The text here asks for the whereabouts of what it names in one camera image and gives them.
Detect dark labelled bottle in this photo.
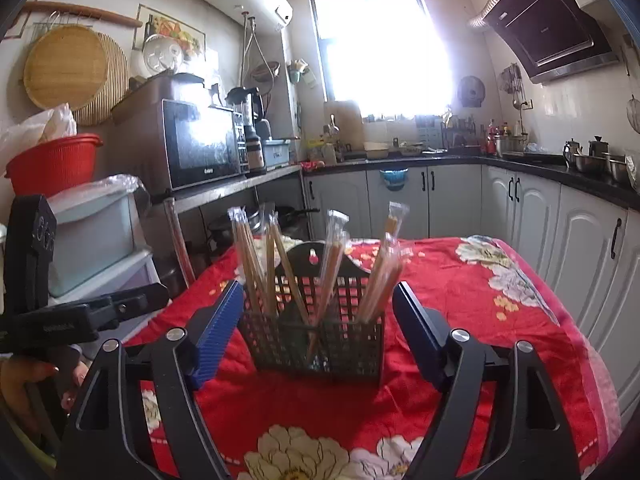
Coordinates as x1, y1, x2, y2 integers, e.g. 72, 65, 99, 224
245, 127, 267, 175

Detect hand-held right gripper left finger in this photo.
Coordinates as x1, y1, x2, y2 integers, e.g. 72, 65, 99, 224
55, 278, 246, 480

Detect fruit wall poster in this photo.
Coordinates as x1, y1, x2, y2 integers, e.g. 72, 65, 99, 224
132, 4, 207, 58

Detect wall mounted cup holder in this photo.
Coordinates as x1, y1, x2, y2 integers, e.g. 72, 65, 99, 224
287, 58, 316, 86

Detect round bamboo tray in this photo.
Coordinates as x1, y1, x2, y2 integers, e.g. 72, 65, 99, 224
23, 26, 108, 110

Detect white round plastic cover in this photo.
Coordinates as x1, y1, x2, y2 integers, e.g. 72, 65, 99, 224
142, 34, 185, 75

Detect pink underlay cloth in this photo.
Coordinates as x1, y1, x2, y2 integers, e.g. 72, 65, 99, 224
495, 240, 626, 461

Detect blue hanging basin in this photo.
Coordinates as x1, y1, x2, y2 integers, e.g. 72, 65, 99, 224
379, 169, 408, 192

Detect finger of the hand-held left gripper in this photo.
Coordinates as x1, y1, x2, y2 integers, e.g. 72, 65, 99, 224
111, 282, 171, 322

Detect hanging round strainer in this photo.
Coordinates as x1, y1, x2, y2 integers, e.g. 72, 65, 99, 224
250, 61, 281, 83

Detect brown appliance black lid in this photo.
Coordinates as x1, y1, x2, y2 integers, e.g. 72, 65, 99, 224
110, 72, 207, 111

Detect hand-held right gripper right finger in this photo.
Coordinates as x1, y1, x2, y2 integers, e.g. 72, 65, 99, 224
391, 281, 583, 480

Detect round dark wall fixture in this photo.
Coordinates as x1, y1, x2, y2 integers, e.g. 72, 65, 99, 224
457, 76, 486, 107

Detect red plastic basket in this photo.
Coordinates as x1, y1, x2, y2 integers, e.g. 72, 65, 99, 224
4, 132, 104, 198

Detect bunch of chopstick packets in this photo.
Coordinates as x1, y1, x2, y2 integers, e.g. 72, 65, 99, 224
227, 201, 406, 366

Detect steel bowl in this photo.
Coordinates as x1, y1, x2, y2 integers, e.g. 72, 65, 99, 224
602, 152, 630, 183
572, 153, 606, 175

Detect large steel stock pot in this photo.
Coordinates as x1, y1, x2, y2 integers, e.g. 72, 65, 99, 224
495, 135, 523, 157

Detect white plastic bag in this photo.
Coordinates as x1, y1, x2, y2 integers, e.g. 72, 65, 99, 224
0, 102, 78, 161

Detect white plastic drawer unit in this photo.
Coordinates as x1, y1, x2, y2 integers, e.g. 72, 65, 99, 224
47, 250, 156, 306

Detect wooden rolling pin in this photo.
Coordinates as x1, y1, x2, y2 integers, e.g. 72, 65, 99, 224
20, 1, 144, 28

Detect silver exhaust duct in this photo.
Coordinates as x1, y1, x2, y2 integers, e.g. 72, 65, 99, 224
467, 0, 503, 33

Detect black glass range hood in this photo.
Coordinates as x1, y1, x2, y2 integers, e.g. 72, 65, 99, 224
481, 0, 621, 85

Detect black dish rack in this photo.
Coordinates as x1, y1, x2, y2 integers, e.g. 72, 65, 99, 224
442, 117, 483, 153

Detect black blender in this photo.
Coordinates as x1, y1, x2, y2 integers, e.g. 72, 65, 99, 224
225, 86, 266, 173

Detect grey plastic container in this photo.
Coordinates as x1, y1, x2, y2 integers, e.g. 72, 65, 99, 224
261, 137, 292, 168

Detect pale cutting board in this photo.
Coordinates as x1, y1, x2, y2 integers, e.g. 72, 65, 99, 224
324, 100, 365, 143

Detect pale blue storage bin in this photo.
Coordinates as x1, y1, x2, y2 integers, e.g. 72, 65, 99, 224
45, 175, 138, 298

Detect red floral tablecloth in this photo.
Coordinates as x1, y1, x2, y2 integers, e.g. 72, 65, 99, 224
122, 234, 616, 480

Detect stainless steel shelf table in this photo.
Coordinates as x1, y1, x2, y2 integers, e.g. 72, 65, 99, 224
150, 165, 303, 286

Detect person's left hand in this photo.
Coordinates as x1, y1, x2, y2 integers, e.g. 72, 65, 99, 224
0, 357, 93, 441

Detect black kitchen countertop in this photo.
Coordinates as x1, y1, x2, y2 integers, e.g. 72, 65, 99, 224
300, 150, 640, 211

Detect stacked dark pots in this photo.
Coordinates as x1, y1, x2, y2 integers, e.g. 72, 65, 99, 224
207, 210, 261, 241

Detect black plastic lattice utensil basket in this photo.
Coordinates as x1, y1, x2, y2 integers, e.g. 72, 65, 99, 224
237, 241, 386, 386

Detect water heater hoses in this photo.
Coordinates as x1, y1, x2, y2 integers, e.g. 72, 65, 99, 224
240, 12, 273, 101

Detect kitchen window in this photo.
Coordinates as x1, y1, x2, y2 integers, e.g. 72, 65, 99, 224
309, 0, 453, 116

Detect black frying pan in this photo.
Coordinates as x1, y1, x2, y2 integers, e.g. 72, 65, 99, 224
275, 205, 321, 226

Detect black front microwave oven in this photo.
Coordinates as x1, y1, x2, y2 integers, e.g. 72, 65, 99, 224
112, 97, 246, 193

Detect round bamboo mat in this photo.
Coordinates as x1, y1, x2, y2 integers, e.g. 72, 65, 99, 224
72, 31, 131, 127

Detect hanging steel kitchen utensils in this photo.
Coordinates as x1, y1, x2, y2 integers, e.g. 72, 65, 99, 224
622, 35, 640, 136

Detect hanging dark kitchen tools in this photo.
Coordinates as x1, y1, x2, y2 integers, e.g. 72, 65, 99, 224
500, 62, 523, 108

